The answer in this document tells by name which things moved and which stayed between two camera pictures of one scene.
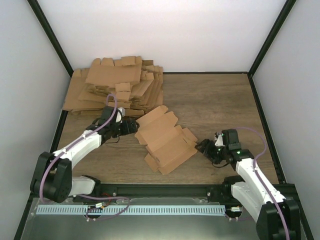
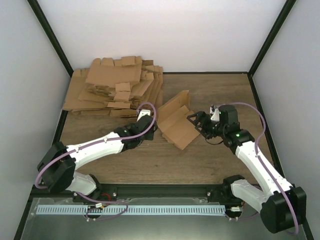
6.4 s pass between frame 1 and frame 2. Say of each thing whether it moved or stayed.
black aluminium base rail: stayed
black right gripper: moved
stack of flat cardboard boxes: stayed
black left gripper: moved
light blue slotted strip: stayed
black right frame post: stayed
